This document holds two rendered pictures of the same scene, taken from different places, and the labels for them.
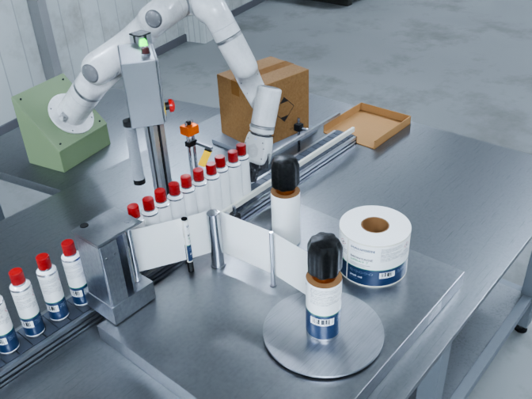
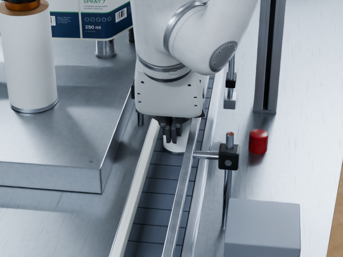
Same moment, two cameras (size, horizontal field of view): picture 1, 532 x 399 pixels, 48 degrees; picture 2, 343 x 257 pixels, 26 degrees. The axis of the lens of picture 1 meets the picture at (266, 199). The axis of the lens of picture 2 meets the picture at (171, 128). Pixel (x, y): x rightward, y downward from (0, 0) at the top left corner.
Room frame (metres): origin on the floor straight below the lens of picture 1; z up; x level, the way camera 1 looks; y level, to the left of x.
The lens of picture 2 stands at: (2.65, -0.52, 1.55)
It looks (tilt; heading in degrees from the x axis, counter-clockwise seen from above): 31 degrees down; 146
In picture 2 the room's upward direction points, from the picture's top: straight up
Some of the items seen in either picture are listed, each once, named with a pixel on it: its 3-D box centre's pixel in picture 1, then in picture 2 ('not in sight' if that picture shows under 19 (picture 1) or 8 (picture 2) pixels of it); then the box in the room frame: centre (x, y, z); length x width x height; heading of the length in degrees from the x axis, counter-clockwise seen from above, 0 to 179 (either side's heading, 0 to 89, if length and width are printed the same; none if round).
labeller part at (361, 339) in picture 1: (323, 330); not in sight; (1.11, -0.13, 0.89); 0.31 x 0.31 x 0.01
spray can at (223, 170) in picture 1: (222, 183); not in sight; (1.71, 0.14, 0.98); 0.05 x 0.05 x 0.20
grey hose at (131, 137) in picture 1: (134, 152); not in sight; (1.58, 0.38, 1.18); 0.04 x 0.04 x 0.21
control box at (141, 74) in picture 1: (142, 84); not in sight; (1.62, 0.34, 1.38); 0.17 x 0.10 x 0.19; 13
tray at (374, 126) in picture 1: (367, 124); not in sight; (2.38, -0.46, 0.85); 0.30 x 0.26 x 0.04; 138
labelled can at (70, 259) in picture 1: (75, 272); not in sight; (1.28, 0.53, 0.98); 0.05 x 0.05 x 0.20
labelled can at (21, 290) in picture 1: (25, 302); not in sight; (1.16, 0.63, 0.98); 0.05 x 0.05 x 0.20
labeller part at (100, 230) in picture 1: (106, 226); not in sight; (1.26, 0.41, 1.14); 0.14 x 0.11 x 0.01; 138
